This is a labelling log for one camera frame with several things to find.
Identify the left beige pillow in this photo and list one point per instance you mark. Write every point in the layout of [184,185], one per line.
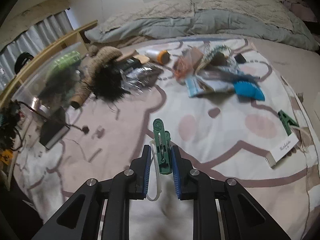
[155,9]

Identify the green dotted wipes pack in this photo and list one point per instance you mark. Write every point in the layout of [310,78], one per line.
[68,62]

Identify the green clothespin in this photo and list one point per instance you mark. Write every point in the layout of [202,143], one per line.
[163,149]
[287,122]

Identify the blue comb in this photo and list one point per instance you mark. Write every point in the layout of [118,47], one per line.
[248,90]

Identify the black product box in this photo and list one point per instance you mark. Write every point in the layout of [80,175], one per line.
[129,65]

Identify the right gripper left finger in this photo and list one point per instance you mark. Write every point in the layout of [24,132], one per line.
[100,209]

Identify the clear thread spool orange cap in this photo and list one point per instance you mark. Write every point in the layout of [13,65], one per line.
[159,56]

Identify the pink patterned blanket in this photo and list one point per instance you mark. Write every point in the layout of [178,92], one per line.
[221,134]

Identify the clear plastic storage bin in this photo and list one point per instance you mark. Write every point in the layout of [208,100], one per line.
[32,86]

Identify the brown yarn cardboard spool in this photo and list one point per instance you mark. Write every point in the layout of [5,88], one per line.
[82,93]

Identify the wooden side shelf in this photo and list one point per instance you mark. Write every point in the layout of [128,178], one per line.
[74,37]

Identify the black cap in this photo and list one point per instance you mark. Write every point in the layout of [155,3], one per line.
[21,61]

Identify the blue floral pouch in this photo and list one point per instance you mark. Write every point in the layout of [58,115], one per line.
[217,56]

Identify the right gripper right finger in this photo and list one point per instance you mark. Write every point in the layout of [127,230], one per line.
[222,209]

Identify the beige fleece hat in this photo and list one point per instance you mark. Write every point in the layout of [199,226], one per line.
[102,57]

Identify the black knit glove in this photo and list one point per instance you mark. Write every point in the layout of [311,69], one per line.
[60,81]

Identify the grey duvet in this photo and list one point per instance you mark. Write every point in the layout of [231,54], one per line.
[202,23]

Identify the beige pillow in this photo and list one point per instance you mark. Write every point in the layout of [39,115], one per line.
[267,11]
[155,9]

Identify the blue crochet scrunchie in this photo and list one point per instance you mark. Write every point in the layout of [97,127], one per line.
[9,119]

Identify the black feather hair clip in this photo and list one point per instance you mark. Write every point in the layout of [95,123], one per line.
[106,84]

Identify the white card box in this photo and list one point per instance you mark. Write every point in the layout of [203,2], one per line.
[283,148]

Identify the grey curtain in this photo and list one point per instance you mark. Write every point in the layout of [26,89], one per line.
[33,41]

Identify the right beige pillow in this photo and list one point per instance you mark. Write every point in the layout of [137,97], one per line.
[267,11]

